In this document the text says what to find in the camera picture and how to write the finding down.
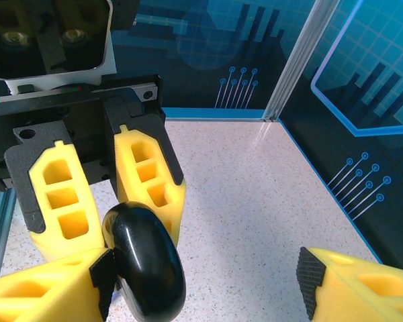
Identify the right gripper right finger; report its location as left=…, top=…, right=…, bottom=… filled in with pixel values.
left=298, top=246, right=403, bottom=322

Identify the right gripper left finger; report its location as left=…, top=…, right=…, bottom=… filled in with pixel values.
left=0, top=246, right=122, bottom=322

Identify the black earbud charging case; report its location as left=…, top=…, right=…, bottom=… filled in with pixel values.
left=102, top=201, right=187, bottom=322

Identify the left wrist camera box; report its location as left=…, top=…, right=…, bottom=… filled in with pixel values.
left=0, top=0, right=117, bottom=93

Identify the aluminium corner post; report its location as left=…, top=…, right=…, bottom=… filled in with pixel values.
left=263, top=0, right=342, bottom=122

